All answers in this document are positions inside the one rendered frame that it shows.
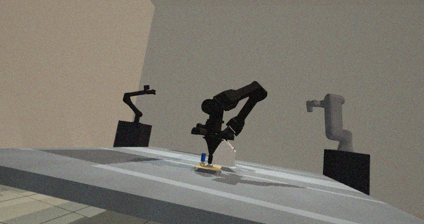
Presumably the tan rectangular board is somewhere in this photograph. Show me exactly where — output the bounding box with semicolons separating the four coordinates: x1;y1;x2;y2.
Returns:
194;153;222;175

